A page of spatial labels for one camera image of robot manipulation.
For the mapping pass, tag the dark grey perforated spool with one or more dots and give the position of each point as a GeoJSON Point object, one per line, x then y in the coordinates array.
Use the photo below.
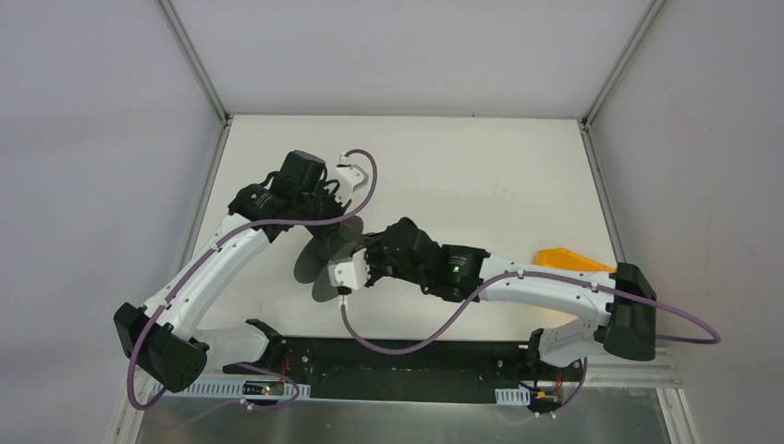
{"type": "Point", "coordinates": [327, 242]}

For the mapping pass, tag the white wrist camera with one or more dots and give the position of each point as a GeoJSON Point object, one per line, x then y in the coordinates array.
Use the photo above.
{"type": "Point", "coordinates": [350, 178]}
{"type": "Point", "coordinates": [346, 274]}

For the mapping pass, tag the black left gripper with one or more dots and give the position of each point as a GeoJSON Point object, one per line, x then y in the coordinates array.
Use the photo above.
{"type": "Point", "coordinates": [334, 212]}

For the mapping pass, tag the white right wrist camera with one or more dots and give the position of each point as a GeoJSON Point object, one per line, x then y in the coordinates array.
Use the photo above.
{"type": "Point", "coordinates": [346, 274]}

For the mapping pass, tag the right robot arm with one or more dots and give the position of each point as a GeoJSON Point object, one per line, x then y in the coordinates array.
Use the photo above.
{"type": "Point", "coordinates": [612, 311]}

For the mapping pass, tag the aluminium frame post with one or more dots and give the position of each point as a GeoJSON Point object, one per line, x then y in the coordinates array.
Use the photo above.
{"type": "Point", "coordinates": [629, 50]}
{"type": "Point", "coordinates": [187, 48]}

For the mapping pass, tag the right white cable duct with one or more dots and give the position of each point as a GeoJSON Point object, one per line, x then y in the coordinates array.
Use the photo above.
{"type": "Point", "coordinates": [519, 396]}

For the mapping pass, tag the left aluminium frame post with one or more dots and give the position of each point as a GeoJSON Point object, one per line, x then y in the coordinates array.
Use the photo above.
{"type": "Point", "coordinates": [187, 48]}

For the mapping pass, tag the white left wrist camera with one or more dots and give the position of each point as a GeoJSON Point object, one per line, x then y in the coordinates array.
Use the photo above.
{"type": "Point", "coordinates": [350, 178]}

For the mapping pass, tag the right aluminium frame post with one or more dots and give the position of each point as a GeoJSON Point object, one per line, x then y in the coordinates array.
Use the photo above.
{"type": "Point", "coordinates": [629, 50]}

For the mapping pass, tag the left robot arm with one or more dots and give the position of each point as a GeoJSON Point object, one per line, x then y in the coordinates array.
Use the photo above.
{"type": "Point", "coordinates": [162, 336]}

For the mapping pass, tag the white cable duct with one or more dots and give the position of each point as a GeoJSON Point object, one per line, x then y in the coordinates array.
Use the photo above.
{"type": "Point", "coordinates": [262, 388]}
{"type": "Point", "coordinates": [519, 396]}

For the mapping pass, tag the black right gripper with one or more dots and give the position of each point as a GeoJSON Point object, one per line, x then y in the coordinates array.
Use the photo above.
{"type": "Point", "coordinates": [374, 262]}

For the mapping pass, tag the left white cable duct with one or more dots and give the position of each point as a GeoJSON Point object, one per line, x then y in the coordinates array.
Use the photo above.
{"type": "Point", "coordinates": [262, 388]}

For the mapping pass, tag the yellow plastic bin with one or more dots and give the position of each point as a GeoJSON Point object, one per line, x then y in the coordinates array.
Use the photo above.
{"type": "Point", "coordinates": [566, 259]}

